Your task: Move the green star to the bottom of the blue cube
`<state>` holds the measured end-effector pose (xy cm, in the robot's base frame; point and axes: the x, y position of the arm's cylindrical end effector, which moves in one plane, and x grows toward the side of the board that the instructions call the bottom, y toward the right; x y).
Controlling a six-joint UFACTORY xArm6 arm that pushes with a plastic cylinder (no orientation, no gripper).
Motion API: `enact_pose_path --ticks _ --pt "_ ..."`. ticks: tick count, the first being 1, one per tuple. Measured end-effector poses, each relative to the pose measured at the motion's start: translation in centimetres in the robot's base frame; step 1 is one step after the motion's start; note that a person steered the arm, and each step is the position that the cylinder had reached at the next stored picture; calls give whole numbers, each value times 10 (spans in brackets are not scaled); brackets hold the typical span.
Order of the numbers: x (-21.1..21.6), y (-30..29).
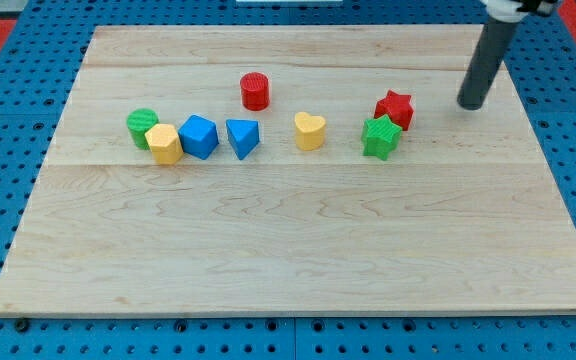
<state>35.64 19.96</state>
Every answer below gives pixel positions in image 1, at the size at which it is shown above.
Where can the yellow heart block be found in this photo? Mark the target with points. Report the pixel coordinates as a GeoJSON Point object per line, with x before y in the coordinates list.
{"type": "Point", "coordinates": [309, 131]}

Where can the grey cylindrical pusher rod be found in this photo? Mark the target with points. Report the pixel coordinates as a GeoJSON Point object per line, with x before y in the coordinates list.
{"type": "Point", "coordinates": [485, 63]}

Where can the green cylinder block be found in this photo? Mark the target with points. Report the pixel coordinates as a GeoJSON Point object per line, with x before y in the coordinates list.
{"type": "Point", "coordinates": [138, 122]}

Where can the light wooden board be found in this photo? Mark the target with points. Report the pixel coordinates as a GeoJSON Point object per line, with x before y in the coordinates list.
{"type": "Point", "coordinates": [463, 219]}

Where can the red star block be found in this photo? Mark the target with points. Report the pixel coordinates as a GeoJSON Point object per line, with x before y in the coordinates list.
{"type": "Point", "coordinates": [398, 107]}

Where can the blue triangle block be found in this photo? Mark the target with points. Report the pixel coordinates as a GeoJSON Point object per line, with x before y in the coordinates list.
{"type": "Point", "coordinates": [243, 136]}

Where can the yellow hexagon block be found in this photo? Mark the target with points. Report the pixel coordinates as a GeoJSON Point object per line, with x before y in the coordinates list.
{"type": "Point", "coordinates": [164, 144]}

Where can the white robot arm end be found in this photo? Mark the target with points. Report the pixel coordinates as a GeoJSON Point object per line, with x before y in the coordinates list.
{"type": "Point", "coordinates": [514, 11]}

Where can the green star block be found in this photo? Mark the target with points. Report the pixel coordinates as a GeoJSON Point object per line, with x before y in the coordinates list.
{"type": "Point", "coordinates": [380, 136]}

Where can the blue cube block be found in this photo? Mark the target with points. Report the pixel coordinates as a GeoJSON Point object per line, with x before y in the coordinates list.
{"type": "Point", "coordinates": [198, 136]}

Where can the red cylinder block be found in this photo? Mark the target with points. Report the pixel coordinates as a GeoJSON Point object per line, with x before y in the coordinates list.
{"type": "Point", "coordinates": [255, 91]}

